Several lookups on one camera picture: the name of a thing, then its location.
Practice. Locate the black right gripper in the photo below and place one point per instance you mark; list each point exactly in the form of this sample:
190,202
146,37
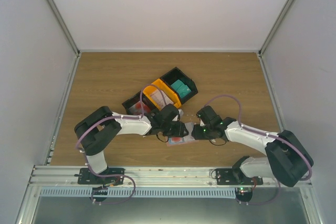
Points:
197,134

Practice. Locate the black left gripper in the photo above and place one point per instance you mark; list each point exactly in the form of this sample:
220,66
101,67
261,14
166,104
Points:
179,130

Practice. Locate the red circle credit card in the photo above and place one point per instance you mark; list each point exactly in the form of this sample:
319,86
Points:
176,140

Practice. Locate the pink leather card holder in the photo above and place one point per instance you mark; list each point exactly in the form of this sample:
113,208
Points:
187,140

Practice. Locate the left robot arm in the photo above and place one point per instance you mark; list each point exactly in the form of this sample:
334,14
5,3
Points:
96,131

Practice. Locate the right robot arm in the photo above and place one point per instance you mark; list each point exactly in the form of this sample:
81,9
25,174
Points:
286,159

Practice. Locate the teal card stack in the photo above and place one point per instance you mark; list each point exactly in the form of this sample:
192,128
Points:
181,88

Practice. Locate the white patterned card stack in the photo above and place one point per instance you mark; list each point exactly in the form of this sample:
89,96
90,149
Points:
161,99

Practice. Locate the red circle card stack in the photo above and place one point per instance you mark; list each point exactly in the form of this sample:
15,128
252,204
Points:
138,107

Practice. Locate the black bin with teal cards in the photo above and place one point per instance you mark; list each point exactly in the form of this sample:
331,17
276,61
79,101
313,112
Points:
175,74

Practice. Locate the black bin with red cards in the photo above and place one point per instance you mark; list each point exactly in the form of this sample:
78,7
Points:
136,98

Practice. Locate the yellow plastic bin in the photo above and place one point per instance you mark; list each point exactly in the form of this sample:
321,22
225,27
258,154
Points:
160,85

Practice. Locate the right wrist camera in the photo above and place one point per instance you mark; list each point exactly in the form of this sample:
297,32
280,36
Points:
202,123

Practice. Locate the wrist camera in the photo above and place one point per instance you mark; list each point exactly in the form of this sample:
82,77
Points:
179,112
202,123

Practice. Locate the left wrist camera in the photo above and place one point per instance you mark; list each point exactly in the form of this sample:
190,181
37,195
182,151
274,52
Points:
179,112

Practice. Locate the slotted cable duct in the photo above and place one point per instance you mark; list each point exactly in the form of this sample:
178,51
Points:
122,192

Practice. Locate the aluminium mounting rail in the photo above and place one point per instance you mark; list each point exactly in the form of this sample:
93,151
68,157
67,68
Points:
143,176

